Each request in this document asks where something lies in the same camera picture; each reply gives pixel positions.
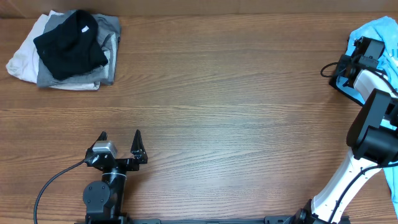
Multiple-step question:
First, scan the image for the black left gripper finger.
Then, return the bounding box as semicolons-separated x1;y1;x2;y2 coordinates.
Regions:
131;129;148;164
97;131;108;141

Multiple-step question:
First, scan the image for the light blue t-shirt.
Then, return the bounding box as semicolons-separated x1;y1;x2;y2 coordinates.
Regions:
345;16;397;216

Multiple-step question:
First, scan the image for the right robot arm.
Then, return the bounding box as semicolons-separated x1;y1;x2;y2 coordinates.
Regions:
289;55;397;223

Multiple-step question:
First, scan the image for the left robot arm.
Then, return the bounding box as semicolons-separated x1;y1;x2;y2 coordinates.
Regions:
83;130;148;224

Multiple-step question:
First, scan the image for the black t-shirt on right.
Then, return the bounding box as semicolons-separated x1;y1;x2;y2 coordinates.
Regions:
329;37;364;106

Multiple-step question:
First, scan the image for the folded black garment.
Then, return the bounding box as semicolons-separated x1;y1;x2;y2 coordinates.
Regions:
34;10;108;80

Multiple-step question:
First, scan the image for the folded grey garment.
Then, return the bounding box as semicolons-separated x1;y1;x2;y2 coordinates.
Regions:
37;14;121;90

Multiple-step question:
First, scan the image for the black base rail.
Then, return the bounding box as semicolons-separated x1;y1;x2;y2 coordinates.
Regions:
74;215;351;224

